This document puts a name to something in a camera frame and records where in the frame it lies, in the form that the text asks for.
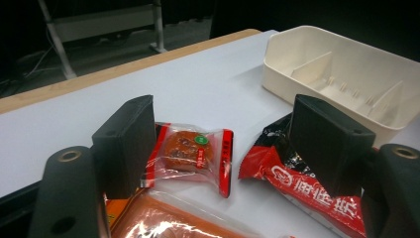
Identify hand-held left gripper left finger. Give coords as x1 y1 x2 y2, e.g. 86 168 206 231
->
91 94 158 200

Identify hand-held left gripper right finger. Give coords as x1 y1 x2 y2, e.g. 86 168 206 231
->
289 93 376 198

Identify red soda can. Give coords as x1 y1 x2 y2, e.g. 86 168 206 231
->
238 112 368 238

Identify small clear mooncake packet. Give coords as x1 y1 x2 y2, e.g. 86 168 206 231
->
140 122 235 198

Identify large orange snack bag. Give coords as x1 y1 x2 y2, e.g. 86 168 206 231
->
104 187 265 238

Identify white divided plastic box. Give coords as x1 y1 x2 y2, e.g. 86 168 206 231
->
262 25 420 148

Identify wooden table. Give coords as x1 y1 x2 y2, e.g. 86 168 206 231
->
0 28 262 115

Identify white table sheet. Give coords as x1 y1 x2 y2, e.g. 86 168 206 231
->
0 29 420 238

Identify grey metal stand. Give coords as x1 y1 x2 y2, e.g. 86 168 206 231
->
37 0 167 80

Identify floor cables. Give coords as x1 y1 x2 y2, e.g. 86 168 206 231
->
19 43 67 80

